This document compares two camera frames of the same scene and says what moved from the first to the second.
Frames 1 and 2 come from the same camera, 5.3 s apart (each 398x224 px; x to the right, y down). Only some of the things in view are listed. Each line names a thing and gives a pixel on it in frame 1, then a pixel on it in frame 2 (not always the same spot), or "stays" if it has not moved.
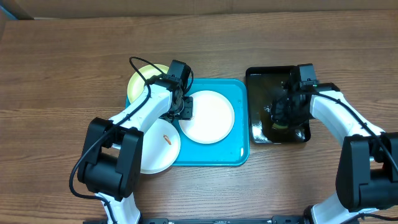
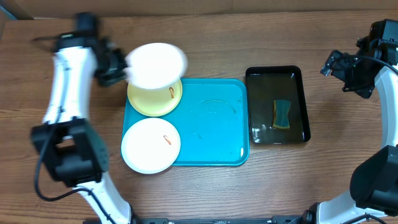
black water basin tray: [278, 108] stays
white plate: [213, 118] -> [155, 65]
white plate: [161, 147] stays
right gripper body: [280, 112] -> [337, 66]
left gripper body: [185, 112] -> [114, 71]
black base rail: [162, 219] stays
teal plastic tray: [231, 150] stays
